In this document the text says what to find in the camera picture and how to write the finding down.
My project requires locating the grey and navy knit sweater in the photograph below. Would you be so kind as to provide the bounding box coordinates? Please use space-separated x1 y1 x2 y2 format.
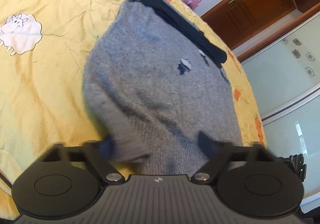
83 0 242 175

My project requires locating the frosted glass wardrobe door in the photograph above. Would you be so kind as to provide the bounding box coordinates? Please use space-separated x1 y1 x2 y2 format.
242 13 320 213

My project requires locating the brown wooden door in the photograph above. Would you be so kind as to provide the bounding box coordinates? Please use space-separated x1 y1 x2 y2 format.
201 0 296 50

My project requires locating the yellow carrot print bedsheet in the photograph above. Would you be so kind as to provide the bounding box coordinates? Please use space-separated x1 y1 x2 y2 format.
0 0 267 221

